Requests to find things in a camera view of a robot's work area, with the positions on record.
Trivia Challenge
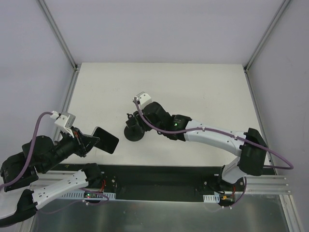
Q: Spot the white cable duct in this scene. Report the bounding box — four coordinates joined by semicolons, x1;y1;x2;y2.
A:
203;193;220;203
59;189;116;201

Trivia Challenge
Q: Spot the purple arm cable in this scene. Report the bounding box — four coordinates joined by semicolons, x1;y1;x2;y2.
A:
132;96;294;213
0;111;112;215

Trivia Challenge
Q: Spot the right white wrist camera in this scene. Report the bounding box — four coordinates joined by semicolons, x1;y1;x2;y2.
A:
133;92;152;110

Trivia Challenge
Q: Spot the left white cable duct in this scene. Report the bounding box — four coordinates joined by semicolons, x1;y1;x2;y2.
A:
59;189;116;201

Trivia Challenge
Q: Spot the left aluminium frame post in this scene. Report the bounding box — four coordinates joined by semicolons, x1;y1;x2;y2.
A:
36;0;78;71

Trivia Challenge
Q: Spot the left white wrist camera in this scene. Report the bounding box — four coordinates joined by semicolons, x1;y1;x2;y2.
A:
50;111;76;137

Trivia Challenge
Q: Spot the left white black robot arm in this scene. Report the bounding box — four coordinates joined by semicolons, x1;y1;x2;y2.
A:
0;128;103;228

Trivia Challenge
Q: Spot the black round phone stand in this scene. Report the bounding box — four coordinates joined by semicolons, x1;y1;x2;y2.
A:
124;114;145;142

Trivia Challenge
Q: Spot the aluminium frame post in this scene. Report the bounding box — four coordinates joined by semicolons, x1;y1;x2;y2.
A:
36;0;78;71
243;0;293;73

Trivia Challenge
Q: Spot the aluminium front rail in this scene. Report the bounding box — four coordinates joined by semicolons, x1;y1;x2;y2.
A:
30;171;292;195

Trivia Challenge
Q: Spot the right aluminium frame post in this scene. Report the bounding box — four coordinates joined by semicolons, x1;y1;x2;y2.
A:
243;0;293;73

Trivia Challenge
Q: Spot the black smartphone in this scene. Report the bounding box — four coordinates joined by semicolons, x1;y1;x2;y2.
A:
92;127;119;154

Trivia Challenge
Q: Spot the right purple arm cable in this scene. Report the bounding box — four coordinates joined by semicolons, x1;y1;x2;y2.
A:
132;96;294;213

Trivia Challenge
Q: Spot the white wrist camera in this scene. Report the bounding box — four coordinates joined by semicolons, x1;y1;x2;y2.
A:
50;111;76;137
133;92;152;110

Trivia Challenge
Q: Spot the right white cable duct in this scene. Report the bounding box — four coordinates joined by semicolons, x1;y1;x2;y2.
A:
203;193;220;203

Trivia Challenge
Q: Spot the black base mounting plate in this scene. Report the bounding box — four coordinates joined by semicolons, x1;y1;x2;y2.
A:
73;163;251;201

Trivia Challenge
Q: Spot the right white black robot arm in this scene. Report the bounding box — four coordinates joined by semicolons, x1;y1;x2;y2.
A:
124;102;267;191

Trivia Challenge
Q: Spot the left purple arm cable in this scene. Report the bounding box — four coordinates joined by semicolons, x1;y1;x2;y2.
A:
0;111;112;215

